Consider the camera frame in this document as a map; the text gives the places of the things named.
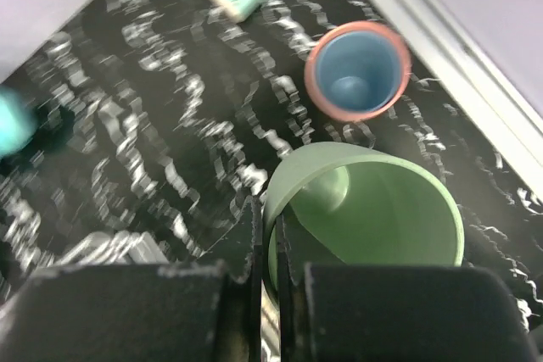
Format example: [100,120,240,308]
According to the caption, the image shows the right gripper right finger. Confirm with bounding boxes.
[275,218,530,361]

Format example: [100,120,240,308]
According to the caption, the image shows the teal cat-ear headphones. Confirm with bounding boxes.
[1,86,37,158]

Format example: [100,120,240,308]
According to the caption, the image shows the blue plastic cup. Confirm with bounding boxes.
[316,31,401,113]

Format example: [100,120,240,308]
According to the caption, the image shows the black marble pattern mat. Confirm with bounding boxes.
[1,0,542,329]

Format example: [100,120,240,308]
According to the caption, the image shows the green plastic cup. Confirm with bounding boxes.
[263,142,465,298]

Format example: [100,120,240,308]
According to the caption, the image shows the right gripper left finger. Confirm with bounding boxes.
[1,197,263,361]

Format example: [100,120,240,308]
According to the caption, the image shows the pink plastic cup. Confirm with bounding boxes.
[305,20,411,122]

